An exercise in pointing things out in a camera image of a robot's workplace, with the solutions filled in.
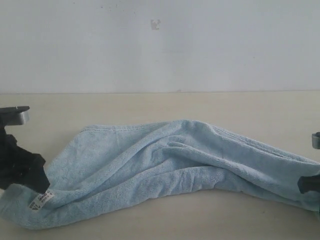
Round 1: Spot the light blue fluffy towel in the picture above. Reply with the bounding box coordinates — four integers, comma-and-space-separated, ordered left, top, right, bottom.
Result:
0, 119, 320, 230

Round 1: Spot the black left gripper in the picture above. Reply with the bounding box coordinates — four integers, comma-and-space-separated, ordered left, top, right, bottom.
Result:
0, 127, 50, 193

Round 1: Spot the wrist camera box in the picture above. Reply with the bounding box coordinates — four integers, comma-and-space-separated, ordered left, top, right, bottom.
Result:
0, 106, 30, 127
311, 131, 320, 150

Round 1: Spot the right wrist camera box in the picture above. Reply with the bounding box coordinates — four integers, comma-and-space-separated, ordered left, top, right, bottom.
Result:
311, 131, 320, 150

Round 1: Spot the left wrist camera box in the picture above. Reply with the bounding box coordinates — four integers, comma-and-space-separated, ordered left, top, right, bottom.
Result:
0, 106, 30, 127

